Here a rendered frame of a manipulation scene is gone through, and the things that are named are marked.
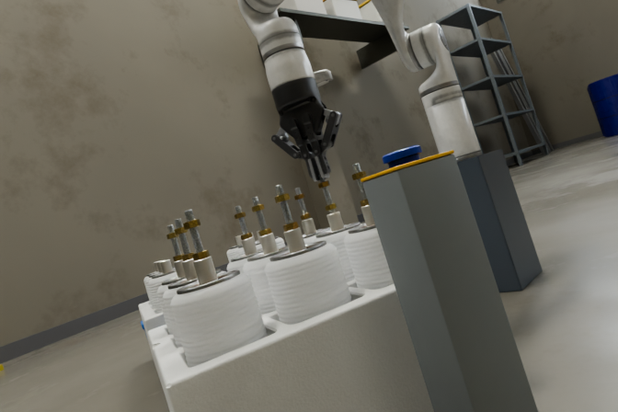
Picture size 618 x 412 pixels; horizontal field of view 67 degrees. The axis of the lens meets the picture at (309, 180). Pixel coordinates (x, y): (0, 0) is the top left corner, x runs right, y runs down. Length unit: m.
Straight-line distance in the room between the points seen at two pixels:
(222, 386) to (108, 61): 3.19
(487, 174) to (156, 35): 3.13
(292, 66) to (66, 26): 2.92
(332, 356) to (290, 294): 0.09
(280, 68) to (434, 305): 0.45
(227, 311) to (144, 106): 3.06
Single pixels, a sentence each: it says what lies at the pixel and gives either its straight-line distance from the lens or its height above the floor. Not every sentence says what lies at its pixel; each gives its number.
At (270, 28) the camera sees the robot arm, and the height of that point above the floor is 0.59.
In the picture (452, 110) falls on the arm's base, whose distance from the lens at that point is 1.11.
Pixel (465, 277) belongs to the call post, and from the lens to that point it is 0.46.
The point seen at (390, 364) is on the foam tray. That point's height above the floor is 0.10.
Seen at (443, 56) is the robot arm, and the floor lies 0.54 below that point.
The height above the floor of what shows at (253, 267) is 0.24.
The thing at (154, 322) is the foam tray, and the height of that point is 0.17.
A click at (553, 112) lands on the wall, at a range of 9.16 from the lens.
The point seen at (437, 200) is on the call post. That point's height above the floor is 0.27.
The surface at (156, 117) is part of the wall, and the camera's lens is 3.54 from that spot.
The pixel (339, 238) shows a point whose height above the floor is 0.24.
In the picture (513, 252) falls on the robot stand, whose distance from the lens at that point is 1.10.
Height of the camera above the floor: 0.30
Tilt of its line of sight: 3 degrees up
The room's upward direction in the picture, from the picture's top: 17 degrees counter-clockwise
